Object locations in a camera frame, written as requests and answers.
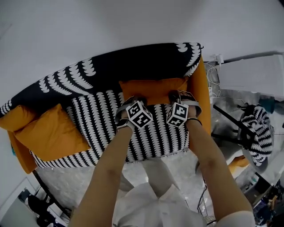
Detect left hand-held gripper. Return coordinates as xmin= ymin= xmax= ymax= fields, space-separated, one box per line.
xmin=115 ymin=95 xmax=154 ymax=129

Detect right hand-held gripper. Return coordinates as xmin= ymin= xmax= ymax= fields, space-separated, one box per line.
xmin=166 ymin=90 xmax=203 ymax=128

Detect person's left forearm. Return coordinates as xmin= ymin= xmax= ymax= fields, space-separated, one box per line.
xmin=70 ymin=126 xmax=134 ymax=227

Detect person's right forearm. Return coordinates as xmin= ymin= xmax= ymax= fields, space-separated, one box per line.
xmin=185 ymin=118 xmax=253 ymax=222

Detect orange sofa with striped cover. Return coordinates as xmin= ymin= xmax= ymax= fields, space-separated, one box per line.
xmin=0 ymin=42 xmax=204 ymax=169

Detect black-and-white patterned cloth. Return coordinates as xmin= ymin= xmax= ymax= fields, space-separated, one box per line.
xmin=241 ymin=105 xmax=275 ymax=167

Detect person's right hand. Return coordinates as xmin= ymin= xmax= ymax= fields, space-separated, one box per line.
xmin=187 ymin=107 xmax=200 ymax=120

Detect black wrist band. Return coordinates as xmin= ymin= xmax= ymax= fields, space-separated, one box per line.
xmin=188 ymin=117 xmax=203 ymax=126

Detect white power strip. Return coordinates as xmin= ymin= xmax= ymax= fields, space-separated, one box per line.
xmin=207 ymin=86 xmax=215 ymax=104

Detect black metal chair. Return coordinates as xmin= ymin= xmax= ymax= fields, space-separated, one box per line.
xmin=210 ymin=104 xmax=257 ymax=150

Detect person's light trousers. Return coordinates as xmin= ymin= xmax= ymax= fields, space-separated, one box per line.
xmin=121 ymin=156 xmax=176 ymax=198

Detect grey white cushion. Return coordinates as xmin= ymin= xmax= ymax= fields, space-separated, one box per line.
xmin=224 ymin=146 xmax=247 ymax=164

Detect orange fabric bundle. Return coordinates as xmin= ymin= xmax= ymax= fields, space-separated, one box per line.
xmin=228 ymin=155 xmax=250 ymax=175

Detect white appliance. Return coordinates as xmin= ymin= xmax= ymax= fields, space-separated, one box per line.
xmin=218 ymin=51 xmax=284 ymax=98

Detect person's white shirt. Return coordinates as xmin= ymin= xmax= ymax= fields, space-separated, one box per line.
xmin=112 ymin=183 xmax=256 ymax=227

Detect black backpack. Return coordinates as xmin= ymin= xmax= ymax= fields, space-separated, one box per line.
xmin=27 ymin=194 xmax=56 ymax=226

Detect white cable bundle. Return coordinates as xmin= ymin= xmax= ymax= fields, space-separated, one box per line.
xmin=204 ymin=62 xmax=222 ymax=98

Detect white wall plug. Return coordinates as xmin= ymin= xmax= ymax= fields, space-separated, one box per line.
xmin=212 ymin=54 xmax=224 ymax=65

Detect black cable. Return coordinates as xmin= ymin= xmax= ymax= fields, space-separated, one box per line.
xmin=196 ymin=184 xmax=208 ymax=215

